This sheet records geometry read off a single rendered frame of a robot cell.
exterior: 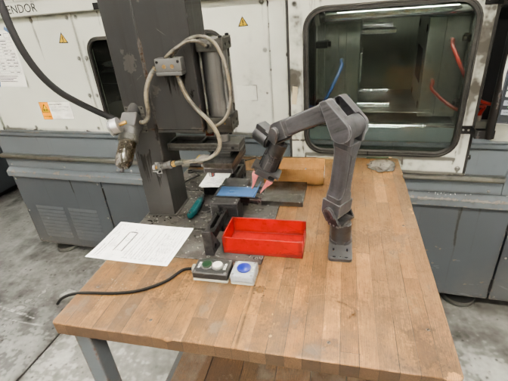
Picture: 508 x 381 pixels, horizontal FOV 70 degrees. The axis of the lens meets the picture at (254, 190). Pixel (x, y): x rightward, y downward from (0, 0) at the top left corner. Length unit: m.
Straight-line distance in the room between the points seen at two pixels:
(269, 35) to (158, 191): 0.87
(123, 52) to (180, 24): 0.21
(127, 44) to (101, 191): 1.47
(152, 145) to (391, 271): 0.86
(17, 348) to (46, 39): 1.70
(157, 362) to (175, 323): 1.13
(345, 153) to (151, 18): 0.68
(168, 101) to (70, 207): 1.73
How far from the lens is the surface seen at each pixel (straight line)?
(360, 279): 1.07
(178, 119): 1.23
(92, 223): 2.76
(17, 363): 2.47
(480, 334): 2.31
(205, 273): 1.06
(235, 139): 1.26
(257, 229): 1.23
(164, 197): 1.39
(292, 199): 1.39
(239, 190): 1.33
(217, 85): 1.18
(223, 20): 1.85
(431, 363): 0.93
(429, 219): 2.02
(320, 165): 1.62
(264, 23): 1.79
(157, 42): 1.20
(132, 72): 1.26
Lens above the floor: 1.61
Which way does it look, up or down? 28 degrees down
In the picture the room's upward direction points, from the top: 5 degrees counter-clockwise
